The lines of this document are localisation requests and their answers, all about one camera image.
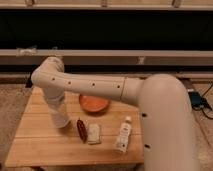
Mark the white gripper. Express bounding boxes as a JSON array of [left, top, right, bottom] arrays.
[[47, 97, 66, 115]]

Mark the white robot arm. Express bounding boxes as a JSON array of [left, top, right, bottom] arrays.
[[31, 57, 200, 171]]

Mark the orange bowl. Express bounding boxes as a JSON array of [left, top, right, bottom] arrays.
[[79, 94, 110, 113]]

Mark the red brown oval object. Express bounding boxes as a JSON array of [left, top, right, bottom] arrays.
[[77, 119, 87, 142]]

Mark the wooden table board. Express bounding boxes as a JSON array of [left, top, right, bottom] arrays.
[[5, 87, 143, 167]]

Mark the white plastic bottle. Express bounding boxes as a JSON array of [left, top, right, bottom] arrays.
[[115, 116, 132, 153]]

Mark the blue power adapter box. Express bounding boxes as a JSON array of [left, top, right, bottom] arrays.
[[189, 91, 206, 107]]

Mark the grey metal rail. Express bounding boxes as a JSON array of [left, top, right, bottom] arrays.
[[0, 49, 213, 66]]

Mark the black cable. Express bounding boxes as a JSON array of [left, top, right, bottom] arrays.
[[192, 81, 213, 120]]

